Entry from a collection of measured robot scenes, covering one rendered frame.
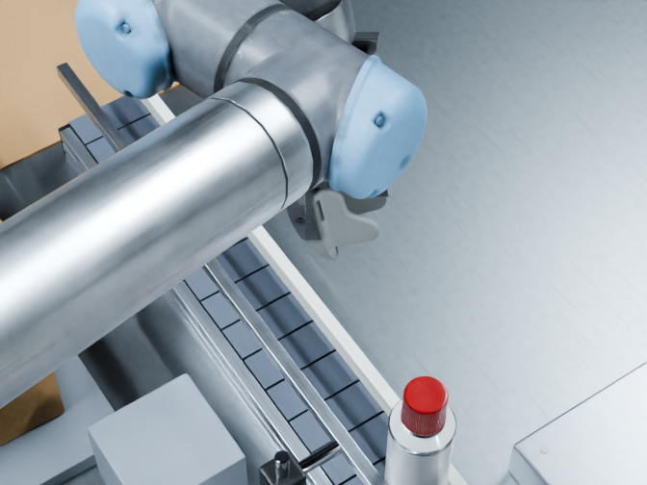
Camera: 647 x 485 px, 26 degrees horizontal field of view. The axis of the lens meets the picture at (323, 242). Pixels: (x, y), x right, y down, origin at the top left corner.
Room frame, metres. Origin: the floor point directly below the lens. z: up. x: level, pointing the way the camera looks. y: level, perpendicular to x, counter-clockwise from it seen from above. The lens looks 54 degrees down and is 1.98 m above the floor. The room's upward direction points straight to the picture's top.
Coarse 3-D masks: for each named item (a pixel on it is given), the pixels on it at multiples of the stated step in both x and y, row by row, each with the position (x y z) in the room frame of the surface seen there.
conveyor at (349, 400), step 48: (96, 144) 0.92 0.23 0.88; (240, 240) 0.80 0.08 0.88; (192, 288) 0.75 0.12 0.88; (240, 288) 0.75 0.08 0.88; (240, 336) 0.69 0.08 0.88; (288, 336) 0.69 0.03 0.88; (288, 384) 0.64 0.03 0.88; (336, 384) 0.64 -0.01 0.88; (384, 432) 0.59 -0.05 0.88; (336, 480) 0.55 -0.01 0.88
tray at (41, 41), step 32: (0, 0) 1.18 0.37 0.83; (32, 0) 1.18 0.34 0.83; (64, 0) 1.18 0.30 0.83; (0, 32) 1.13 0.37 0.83; (32, 32) 1.13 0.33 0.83; (64, 32) 1.13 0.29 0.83; (0, 64) 1.08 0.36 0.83; (32, 64) 1.08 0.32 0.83; (0, 96) 1.03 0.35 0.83; (32, 96) 1.03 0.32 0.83; (64, 96) 1.03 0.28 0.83; (96, 96) 1.03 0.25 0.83; (0, 128) 0.98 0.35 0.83; (32, 128) 0.98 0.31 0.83; (0, 160) 0.94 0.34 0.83
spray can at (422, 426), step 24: (408, 384) 0.52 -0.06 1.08; (432, 384) 0.52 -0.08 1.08; (408, 408) 0.50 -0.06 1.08; (432, 408) 0.50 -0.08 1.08; (408, 432) 0.50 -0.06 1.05; (432, 432) 0.50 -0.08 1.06; (408, 456) 0.49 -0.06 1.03; (432, 456) 0.49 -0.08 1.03; (384, 480) 0.51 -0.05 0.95; (408, 480) 0.49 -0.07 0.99; (432, 480) 0.49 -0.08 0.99
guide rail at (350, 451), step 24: (72, 72) 0.95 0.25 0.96; (96, 120) 0.88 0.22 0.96; (120, 144) 0.85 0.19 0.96; (216, 264) 0.72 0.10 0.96; (240, 312) 0.67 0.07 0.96; (264, 336) 0.64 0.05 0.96; (288, 360) 0.62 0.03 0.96; (312, 408) 0.57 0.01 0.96; (336, 432) 0.55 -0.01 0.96; (360, 456) 0.53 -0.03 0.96
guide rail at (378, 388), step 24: (168, 120) 0.92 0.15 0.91; (264, 240) 0.78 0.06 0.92; (288, 264) 0.75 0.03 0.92; (288, 288) 0.73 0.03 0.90; (312, 312) 0.70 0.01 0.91; (336, 336) 0.67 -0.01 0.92; (360, 360) 0.64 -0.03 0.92; (384, 384) 0.62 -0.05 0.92; (384, 408) 0.60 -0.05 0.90; (456, 480) 0.53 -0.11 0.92
